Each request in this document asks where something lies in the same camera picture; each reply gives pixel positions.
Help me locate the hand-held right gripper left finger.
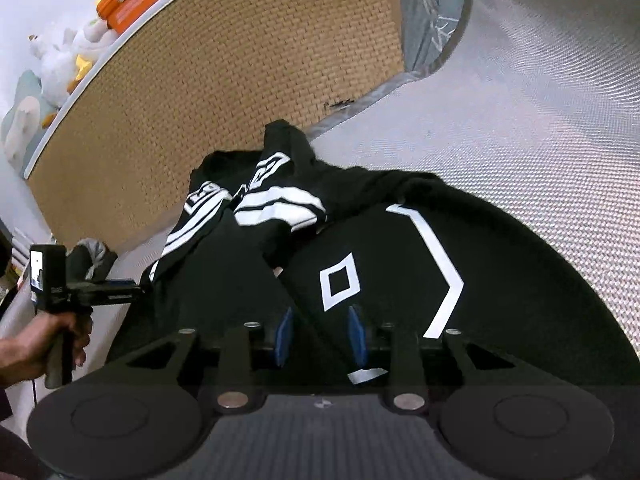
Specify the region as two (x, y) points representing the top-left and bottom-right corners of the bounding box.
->
(107, 306), (295, 415)

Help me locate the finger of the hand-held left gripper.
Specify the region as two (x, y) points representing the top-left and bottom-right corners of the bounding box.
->
(94, 278), (152, 307)

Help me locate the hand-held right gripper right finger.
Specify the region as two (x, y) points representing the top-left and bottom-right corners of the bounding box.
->
(347, 305), (536, 415)

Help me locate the plain black garment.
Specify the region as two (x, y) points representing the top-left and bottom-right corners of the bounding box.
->
(65, 239), (119, 283)

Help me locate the black white-printed t-shirt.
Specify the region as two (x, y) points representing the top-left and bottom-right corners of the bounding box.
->
(112, 120), (640, 391)

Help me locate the person's left hand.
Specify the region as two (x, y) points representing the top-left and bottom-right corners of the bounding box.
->
(0, 316), (94, 389)

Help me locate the tan woven mattress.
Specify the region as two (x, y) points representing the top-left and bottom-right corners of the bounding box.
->
(24, 0), (406, 251)

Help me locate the grey printed cloth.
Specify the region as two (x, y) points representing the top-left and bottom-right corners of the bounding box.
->
(397, 0), (476, 78)

